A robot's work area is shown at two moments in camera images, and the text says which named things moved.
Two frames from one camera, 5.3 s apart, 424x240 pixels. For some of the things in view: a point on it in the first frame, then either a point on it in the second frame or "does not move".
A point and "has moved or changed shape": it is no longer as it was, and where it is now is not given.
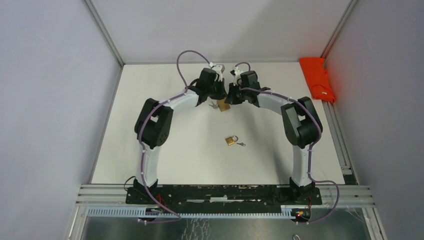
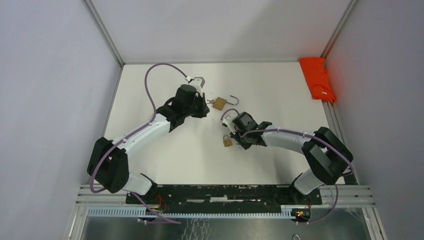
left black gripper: x=222 y=94 -> x=204 y=109
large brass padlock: x=223 y=106 has moved or changed shape
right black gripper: x=231 y=99 -> x=245 y=145
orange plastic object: x=317 y=77 does not move
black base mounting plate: x=224 y=197 does not move
